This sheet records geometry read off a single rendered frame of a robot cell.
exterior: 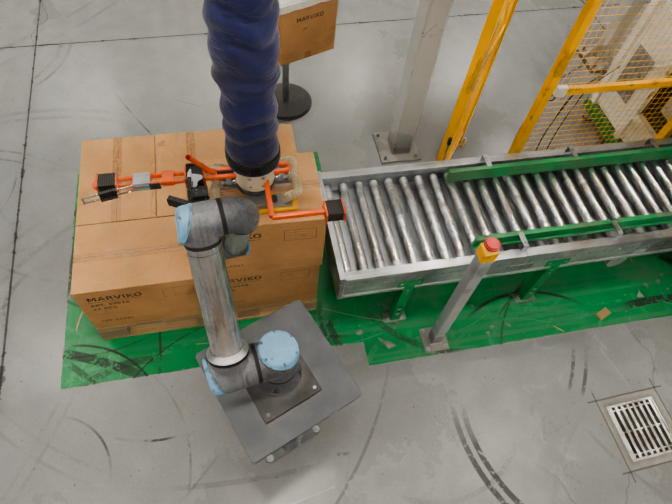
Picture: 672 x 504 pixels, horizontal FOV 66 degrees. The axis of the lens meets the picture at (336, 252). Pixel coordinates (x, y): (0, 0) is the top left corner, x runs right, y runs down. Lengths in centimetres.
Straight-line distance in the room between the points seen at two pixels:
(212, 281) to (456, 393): 179
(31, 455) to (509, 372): 255
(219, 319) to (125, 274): 104
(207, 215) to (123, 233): 131
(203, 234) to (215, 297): 23
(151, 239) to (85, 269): 34
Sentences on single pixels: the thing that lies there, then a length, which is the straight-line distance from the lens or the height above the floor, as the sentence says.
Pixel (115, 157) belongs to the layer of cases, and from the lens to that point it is 318.
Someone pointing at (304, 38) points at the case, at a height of 77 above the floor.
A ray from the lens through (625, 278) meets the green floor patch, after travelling 388.
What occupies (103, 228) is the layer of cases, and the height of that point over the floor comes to 54.
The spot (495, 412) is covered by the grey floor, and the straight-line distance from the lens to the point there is 310.
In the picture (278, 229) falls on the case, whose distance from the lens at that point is 230.
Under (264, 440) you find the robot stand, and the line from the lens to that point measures 209.
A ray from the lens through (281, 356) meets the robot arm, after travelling 189.
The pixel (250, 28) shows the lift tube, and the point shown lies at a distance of 169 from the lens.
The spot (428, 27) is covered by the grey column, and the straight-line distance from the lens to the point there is 322.
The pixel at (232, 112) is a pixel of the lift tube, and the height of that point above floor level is 149.
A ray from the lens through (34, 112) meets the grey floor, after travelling 445.
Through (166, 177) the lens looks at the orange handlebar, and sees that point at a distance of 228.
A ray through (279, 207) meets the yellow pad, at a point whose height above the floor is 97.
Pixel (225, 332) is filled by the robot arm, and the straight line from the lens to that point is 179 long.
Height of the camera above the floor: 280
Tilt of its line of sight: 58 degrees down
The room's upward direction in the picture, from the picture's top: 9 degrees clockwise
